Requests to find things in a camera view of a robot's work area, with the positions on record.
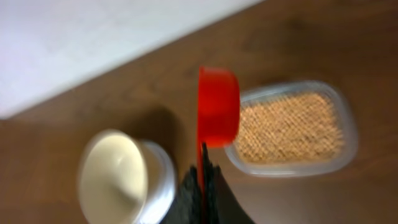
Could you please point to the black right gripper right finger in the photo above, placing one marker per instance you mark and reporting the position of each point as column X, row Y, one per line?
column 220, row 206

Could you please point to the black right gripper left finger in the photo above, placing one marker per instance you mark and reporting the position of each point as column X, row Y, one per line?
column 186, row 206

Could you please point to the red plastic measuring scoop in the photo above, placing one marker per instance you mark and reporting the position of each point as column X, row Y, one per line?
column 217, row 117

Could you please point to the white digital kitchen scale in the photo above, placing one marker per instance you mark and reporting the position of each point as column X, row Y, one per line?
column 162, row 182

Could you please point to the white ceramic bowl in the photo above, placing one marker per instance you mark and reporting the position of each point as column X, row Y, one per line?
column 112, row 179

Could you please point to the clear plastic container of beans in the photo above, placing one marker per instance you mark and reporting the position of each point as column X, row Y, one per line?
column 293, row 129

